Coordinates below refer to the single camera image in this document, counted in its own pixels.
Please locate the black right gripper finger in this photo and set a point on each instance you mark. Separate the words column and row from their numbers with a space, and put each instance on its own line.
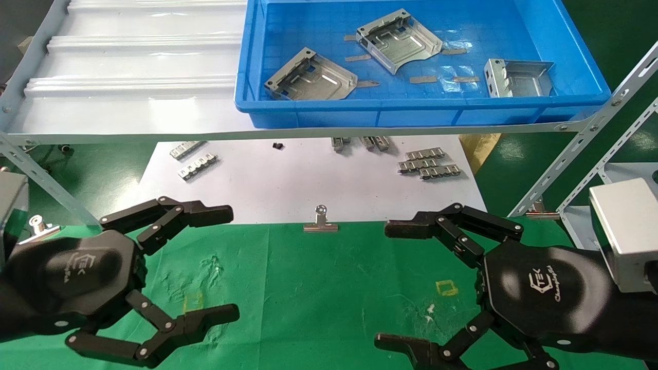
column 462, row 223
column 421, row 354

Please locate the green cloth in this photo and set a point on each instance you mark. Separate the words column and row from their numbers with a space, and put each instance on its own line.
column 318, row 298

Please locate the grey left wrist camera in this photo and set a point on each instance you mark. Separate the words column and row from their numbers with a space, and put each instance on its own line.
column 10, row 205

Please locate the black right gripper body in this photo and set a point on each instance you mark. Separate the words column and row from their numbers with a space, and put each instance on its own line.
column 545, row 293

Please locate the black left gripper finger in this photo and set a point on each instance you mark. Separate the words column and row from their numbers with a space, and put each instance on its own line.
column 169, row 213
column 195, row 321

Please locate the brown cardboard piece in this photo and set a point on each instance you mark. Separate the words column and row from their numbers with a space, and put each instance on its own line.
column 480, row 149

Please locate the white flat board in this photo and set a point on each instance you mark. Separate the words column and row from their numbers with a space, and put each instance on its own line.
column 308, row 185

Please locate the silver binder clip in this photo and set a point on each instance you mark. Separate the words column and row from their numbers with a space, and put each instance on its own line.
column 321, row 225
column 38, row 226
column 540, row 211

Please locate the blue plastic bin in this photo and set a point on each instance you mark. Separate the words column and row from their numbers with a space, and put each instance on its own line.
column 308, row 110

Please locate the black caster wheel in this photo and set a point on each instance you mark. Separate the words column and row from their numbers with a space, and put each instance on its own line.
column 65, row 149

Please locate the stamped sheet metal part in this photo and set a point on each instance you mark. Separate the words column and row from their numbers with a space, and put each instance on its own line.
column 401, row 43
column 318, row 79

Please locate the small ribbed metal bracket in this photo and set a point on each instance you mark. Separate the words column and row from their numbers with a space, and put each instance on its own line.
column 382, row 143
column 198, row 167
column 187, row 149
column 366, row 143
column 339, row 144
column 442, row 172
column 414, row 165
column 424, row 153

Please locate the grey slotted metal rack frame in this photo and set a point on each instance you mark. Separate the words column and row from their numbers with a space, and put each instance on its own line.
column 154, row 137

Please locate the folded sheet metal part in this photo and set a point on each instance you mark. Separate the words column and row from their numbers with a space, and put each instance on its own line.
column 522, row 82

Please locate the white corrugated plastic sheet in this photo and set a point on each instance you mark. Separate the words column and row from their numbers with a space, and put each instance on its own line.
column 139, row 61

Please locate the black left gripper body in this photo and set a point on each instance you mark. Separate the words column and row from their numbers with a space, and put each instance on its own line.
column 72, row 277

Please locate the grey metal side shelf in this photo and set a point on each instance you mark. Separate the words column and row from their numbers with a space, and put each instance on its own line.
column 578, row 221

